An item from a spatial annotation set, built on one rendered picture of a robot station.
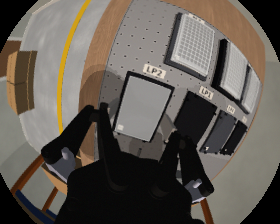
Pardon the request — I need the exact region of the grey control panel with coloured keys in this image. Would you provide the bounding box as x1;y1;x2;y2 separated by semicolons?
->
137;148;182;184

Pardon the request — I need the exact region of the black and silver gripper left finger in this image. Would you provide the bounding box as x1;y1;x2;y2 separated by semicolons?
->
41;98;133;191

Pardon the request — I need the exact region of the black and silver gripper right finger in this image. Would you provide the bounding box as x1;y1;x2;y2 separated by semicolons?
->
151;113;214;205

